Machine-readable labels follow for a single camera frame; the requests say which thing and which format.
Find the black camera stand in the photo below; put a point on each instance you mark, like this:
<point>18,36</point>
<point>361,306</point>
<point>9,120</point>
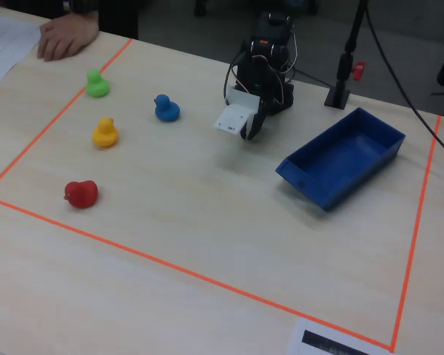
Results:
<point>337,96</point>

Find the red stand knob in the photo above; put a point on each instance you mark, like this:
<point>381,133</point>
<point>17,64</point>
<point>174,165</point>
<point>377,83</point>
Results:
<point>359,70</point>

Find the blue rubber duck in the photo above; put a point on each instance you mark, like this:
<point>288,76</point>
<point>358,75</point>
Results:
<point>167,111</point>

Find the white paper with black bar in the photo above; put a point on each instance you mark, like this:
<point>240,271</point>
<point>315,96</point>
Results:
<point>318,338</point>

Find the dark clothed person torso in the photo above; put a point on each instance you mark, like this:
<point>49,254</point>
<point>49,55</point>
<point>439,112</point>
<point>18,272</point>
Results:
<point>118,16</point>

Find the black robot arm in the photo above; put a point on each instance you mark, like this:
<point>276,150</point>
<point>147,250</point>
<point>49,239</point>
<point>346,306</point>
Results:
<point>275,27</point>

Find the person bare hand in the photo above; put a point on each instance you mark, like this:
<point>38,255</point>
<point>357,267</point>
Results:
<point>68,35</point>

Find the white printed grid paper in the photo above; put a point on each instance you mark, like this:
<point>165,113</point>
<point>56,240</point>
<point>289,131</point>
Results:
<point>3,48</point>

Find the yellow rubber duck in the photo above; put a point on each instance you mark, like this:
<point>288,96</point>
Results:
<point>104,135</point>

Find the green rubber duck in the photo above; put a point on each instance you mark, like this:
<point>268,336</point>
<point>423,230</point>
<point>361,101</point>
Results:
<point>97,87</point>

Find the red rubber duck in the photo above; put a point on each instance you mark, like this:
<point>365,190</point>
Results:
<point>82,195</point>

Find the orange tape line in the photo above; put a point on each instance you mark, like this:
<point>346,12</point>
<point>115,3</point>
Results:
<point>22,155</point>
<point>207,280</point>
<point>418,222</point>

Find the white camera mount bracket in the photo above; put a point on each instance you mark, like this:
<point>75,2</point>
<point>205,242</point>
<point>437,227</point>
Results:
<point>235,112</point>

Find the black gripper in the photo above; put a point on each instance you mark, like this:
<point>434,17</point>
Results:
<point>257,120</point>

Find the dark sleeved forearm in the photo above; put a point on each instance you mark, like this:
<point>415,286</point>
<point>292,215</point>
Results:
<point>83,6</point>

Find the blue plastic box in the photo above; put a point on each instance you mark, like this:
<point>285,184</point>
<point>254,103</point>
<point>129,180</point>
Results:
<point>340,162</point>

